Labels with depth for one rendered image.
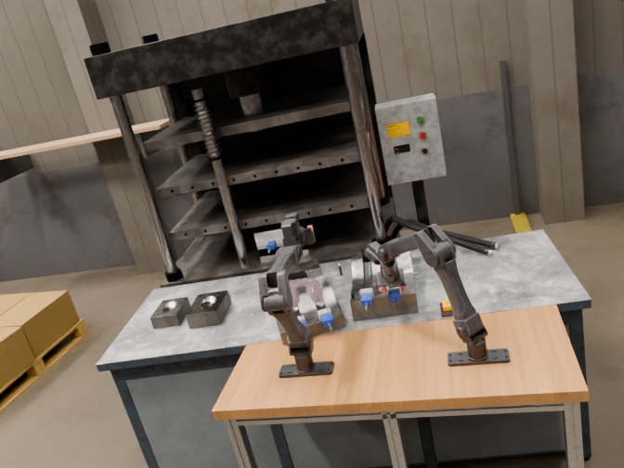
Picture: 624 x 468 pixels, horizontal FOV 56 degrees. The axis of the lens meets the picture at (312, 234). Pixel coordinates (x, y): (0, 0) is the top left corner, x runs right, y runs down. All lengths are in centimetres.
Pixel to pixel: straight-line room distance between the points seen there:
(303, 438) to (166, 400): 63
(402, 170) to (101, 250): 402
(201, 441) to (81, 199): 386
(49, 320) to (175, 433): 217
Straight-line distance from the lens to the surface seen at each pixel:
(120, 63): 306
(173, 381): 271
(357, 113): 287
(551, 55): 482
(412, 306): 238
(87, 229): 639
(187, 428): 285
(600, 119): 526
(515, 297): 243
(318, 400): 203
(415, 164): 307
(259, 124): 304
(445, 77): 505
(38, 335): 474
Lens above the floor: 198
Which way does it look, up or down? 20 degrees down
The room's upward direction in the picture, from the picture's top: 13 degrees counter-clockwise
